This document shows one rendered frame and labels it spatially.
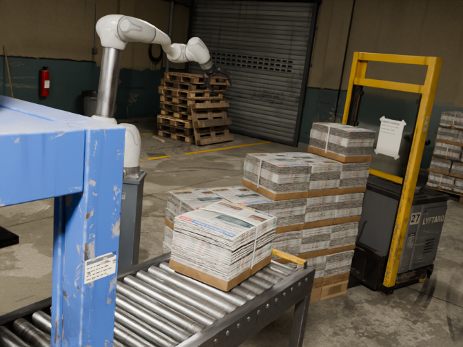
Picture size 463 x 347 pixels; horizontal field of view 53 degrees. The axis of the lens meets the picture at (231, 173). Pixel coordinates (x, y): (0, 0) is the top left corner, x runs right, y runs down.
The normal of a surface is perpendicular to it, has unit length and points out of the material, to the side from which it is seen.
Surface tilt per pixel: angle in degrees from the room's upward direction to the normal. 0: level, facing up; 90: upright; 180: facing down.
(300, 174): 90
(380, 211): 90
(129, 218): 90
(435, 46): 90
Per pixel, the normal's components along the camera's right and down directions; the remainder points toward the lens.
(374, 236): -0.82, 0.04
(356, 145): 0.56, 0.25
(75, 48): 0.80, 0.22
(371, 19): -0.58, 0.13
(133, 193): 0.00, 0.24
